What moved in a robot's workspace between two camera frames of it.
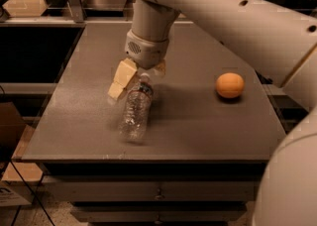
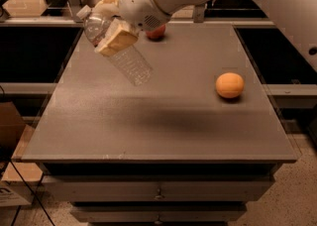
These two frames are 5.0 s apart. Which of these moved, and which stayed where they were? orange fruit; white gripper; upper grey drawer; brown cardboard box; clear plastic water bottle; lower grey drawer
Moved: white gripper; clear plastic water bottle
Stayed: lower grey drawer; brown cardboard box; upper grey drawer; orange fruit
